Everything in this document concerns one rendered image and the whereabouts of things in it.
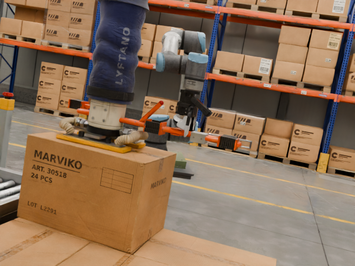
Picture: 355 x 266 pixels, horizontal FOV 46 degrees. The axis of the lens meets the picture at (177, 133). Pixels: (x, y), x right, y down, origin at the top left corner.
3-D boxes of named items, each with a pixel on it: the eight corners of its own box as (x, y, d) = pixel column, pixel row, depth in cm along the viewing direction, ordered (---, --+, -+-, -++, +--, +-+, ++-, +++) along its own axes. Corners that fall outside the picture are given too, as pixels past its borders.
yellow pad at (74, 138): (55, 138, 193) (57, 127, 193) (66, 136, 203) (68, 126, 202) (122, 153, 185) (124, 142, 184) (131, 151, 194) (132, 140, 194)
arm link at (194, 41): (170, 134, 290) (182, 27, 256) (195, 137, 290) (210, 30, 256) (169, 145, 276) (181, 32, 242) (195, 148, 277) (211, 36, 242)
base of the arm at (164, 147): (138, 151, 288) (139, 136, 287) (164, 152, 293) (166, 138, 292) (142, 157, 270) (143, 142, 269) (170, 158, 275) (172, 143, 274)
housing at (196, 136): (188, 141, 187) (190, 131, 187) (192, 140, 194) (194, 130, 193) (204, 144, 186) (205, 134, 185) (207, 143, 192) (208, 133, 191)
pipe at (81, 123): (58, 130, 195) (61, 118, 194) (85, 126, 219) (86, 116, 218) (125, 145, 186) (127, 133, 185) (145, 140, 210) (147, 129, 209)
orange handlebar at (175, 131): (54, 110, 205) (55, 102, 205) (84, 108, 234) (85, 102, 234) (240, 150, 182) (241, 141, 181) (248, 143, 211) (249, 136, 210)
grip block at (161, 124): (141, 132, 192) (143, 119, 191) (149, 130, 201) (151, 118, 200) (159, 135, 189) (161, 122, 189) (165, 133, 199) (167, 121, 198)
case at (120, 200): (16, 216, 197) (27, 133, 192) (65, 199, 234) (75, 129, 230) (130, 254, 178) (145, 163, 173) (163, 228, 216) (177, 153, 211)
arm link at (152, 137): (145, 137, 288) (147, 112, 285) (169, 140, 288) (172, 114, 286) (143, 141, 273) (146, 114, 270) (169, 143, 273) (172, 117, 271)
